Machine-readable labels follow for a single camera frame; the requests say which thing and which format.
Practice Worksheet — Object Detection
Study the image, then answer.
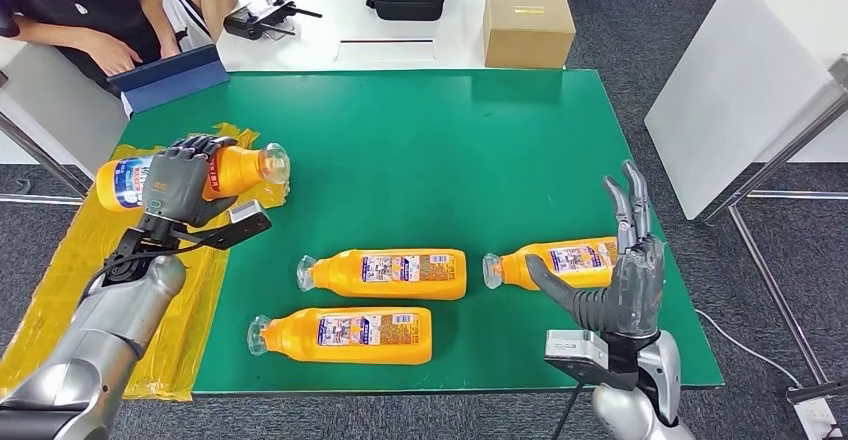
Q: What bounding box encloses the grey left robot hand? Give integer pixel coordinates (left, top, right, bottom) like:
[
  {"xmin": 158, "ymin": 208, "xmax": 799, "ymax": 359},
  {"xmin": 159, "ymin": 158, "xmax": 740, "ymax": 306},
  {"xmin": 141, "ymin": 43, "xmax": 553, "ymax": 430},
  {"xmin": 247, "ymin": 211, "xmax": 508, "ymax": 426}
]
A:
[{"xmin": 139, "ymin": 134, "xmax": 240, "ymax": 230}]

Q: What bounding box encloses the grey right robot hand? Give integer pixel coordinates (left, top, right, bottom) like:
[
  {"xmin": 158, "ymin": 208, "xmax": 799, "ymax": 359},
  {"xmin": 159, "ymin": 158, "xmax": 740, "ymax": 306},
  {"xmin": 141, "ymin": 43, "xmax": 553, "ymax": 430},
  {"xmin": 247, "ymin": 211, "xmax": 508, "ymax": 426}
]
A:
[{"xmin": 525, "ymin": 159, "xmax": 667, "ymax": 340}]

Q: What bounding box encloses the orange detergent bottle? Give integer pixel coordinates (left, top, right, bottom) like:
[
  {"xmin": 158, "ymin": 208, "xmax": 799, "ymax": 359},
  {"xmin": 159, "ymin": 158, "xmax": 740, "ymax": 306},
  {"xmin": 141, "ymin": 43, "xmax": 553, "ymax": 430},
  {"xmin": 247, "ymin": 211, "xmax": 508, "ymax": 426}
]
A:
[
  {"xmin": 482, "ymin": 236, "xmax": 621, "ymax": 291},
  {"xmin": 246, "ymin": 307, "xmax": 434, "ymax": 366},
  {"xmin": 95, "ymin": 143, "xmax": 291, "ymax": 213},
  {"xmin": 296, "ymin": 248, "xmax": 468, "ymax": 301}
]

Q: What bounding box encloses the blue tablet case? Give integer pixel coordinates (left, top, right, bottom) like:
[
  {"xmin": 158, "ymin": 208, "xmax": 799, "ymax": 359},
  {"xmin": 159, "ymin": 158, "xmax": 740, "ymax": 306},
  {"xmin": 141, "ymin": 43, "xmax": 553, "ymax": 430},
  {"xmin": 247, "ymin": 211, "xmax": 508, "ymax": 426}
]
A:
[{"xmin": 107, "ymin": 43, "xmax": 231, "ymax": 114}]

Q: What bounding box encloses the white desk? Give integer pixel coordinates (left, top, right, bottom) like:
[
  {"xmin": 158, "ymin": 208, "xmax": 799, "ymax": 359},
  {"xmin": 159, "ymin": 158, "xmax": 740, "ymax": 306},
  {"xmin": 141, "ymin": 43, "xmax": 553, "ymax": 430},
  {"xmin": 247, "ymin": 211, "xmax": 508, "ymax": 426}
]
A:
[{"xmin": 0, "ymin": 36, "xmax": 127, "ymax": 180}]

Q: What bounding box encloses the yellow taped plastic sheet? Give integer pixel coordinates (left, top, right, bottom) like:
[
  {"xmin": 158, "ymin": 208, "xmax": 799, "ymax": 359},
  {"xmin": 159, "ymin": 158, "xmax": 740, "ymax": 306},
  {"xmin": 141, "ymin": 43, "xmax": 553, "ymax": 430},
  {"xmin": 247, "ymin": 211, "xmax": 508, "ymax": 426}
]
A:
[{"xmin": 0, "ymin": 122, "xmax": 291, "ymax": 403}]

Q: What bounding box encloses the black remote controller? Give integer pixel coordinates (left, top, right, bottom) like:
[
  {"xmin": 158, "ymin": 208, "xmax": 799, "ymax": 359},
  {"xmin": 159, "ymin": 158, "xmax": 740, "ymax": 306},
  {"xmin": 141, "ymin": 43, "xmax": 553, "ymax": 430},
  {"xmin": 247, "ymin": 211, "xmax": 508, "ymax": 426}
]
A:
[{"xmin": 223, "ymin": 0, "xmax": 324, "ymax": 41}]

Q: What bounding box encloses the white power strip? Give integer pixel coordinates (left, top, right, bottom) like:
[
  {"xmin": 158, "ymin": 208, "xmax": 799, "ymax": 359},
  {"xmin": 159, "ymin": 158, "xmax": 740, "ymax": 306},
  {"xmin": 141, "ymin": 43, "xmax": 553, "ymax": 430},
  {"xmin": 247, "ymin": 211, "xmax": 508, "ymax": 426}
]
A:
[{"xmin": 793, "ymin": 397, "xmax": 846, "ymax": 440}]

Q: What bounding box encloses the green table mat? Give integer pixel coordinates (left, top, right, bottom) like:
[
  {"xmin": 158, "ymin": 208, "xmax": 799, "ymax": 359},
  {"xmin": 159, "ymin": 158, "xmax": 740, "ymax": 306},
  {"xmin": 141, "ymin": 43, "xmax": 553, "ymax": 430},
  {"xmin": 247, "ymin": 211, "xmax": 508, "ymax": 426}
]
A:
[{"xmin": 119, "ymin": 69, "xmax": 725, "ymax": 395}]

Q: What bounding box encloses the large white table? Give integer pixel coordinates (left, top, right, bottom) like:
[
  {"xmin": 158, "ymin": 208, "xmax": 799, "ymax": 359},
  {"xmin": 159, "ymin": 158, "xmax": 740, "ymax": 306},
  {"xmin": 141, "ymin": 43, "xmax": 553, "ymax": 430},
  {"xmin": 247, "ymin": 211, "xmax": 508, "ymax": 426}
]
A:
[{"xmin": 643, "ymin": 0, "xmax": 848, "ymax": 221}]

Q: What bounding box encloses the brown cardboard box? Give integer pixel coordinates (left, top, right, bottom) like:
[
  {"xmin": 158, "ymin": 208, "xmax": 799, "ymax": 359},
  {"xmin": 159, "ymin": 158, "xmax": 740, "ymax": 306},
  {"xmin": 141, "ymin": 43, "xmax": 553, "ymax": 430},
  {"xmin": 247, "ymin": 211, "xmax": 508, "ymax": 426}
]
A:
[{"xmin": 482, "ymin": 0, "xmax": 577, "ymax": 70}]

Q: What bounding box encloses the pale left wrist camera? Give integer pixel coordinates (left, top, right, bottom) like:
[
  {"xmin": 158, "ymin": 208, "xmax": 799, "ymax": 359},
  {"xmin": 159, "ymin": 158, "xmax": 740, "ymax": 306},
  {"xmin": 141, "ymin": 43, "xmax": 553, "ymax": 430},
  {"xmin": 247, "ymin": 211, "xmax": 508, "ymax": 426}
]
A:
[{"xmin": 168, "ymin": 199, "xmax": 273, "ymax": 253}]

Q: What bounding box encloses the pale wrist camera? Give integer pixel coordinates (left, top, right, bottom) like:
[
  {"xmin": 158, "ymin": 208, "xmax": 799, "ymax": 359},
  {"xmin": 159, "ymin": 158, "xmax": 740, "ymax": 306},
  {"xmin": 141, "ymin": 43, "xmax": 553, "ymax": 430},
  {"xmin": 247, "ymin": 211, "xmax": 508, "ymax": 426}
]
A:
[
  {"xmin": 168, "ymin": 199, "xmax": 273, "ymax": 253},
  {"xmin": 544, "ymin": 329, "xmax": 641, "ymax": 392}
]

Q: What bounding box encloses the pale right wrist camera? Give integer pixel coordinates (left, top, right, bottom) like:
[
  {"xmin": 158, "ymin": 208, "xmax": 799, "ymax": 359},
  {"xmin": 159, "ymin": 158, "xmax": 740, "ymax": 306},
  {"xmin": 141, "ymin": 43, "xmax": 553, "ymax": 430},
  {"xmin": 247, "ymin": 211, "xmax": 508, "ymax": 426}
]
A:
[{"xmin": 544, "ymin": 329, "xmax": 641, "ymax": 392}]

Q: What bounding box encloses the white floor cable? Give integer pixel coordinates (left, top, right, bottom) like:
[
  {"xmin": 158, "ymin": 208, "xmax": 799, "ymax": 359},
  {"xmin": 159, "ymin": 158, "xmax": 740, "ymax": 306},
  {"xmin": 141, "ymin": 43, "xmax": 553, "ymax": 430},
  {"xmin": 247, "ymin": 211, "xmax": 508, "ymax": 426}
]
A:
[{"xmin": 694, "ymin": 309, "xmax": 804, "ymax": 389}]

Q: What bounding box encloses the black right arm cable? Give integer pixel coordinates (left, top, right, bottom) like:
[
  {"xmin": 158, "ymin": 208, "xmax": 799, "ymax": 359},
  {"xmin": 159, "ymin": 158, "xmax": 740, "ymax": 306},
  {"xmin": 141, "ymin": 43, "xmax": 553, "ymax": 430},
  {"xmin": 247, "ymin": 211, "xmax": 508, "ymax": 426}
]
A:
[{"xmin": 551, "ymin": 383, "xmax": 588, "ymax": 440}]

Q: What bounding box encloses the metal table leg frame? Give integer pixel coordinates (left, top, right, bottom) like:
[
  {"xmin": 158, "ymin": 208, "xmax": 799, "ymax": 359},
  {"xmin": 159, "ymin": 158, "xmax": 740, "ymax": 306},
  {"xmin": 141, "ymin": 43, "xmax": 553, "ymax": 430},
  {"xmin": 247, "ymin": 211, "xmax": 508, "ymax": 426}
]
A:
[{"xmin": 0, "ymin": 112, "xmax": 91, "ymax": 208}]

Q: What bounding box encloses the metal stand frame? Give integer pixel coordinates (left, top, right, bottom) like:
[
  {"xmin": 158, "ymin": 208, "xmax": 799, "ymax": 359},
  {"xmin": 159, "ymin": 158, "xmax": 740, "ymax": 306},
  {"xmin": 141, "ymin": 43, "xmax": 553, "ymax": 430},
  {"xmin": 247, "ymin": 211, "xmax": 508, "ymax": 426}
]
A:
[{"xmin": 700, "ymin": 52, "xmax": 848, "ymax": 406}]

